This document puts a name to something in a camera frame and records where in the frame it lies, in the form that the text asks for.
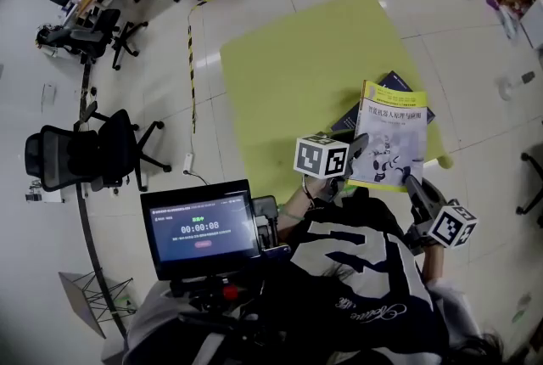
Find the grey black office chair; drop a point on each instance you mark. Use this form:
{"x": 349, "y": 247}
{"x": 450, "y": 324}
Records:
{"x": 93, "y": 36}

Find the person's right forearm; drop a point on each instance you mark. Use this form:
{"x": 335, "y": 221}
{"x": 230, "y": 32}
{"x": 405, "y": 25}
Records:
{"x": 432, "y": 265}

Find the white power strip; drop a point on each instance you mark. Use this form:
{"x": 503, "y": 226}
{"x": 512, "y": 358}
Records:
{"x": 188, "y": 164}

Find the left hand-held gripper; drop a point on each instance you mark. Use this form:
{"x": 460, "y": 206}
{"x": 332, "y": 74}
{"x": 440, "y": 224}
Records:
{"x": 318, "y": 155}

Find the green floor marker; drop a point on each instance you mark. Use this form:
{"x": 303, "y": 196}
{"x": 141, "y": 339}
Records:
{"x": 518, "y": 316}

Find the dark blue textbook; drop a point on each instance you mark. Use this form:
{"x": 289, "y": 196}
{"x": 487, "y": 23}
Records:
{"x": 345, "y": 121}

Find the white storage box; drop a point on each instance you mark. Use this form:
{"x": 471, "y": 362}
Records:
{"x": 533, "y": 24}

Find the person's left forearm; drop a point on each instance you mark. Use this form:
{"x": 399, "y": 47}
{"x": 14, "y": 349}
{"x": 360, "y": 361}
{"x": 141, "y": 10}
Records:
{"x": 297, "y": 206}

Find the black chest camera rig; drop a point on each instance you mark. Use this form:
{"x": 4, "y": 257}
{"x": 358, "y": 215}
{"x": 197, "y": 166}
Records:
{"x": 267, "y": 223}

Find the black monitor screen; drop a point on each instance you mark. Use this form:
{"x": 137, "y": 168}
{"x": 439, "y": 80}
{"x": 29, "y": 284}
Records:
{"x": 199, "y": 227}

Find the black mesh office chair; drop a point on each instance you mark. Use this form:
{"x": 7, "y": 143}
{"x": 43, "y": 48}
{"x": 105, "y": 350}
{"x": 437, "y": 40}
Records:
{"x": 106, "y": 151}

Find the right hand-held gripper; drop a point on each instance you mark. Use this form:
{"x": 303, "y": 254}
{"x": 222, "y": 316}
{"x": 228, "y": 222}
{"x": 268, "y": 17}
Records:
{"x": 451, "y": 225}

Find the white device box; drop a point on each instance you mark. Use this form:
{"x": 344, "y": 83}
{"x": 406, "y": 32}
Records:
{"x": 44, "y": 192}

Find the black and white shirt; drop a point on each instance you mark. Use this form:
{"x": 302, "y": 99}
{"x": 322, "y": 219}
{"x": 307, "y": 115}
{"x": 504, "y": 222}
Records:
{"x": 360, "y": 291}

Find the light green tablecloth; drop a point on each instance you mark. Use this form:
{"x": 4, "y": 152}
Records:
{"x": 297, "y": 79}

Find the black wrist band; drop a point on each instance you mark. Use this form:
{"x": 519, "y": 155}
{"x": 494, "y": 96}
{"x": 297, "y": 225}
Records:
{"x": 307, "y": 190}

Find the purple floor item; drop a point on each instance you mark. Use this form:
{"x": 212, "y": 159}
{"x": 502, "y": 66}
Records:
{"x": 492, "y": 1}

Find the yellow black hazard tape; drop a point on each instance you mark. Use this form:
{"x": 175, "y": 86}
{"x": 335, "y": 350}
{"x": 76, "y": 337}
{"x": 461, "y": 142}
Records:
{"x": 191, "y": 57}

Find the small grey floor item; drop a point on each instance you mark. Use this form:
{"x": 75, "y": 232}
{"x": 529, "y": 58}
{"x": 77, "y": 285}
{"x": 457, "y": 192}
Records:
{"x": 528, "y": 77}

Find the white plastic floor item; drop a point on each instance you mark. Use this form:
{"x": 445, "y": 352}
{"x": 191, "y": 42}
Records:
{"x": 505, "y": 87}

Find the yellow-green robot textbook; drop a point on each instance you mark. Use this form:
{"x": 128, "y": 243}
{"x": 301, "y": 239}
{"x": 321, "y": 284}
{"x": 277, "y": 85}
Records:
{"x": 392, "y": 134}

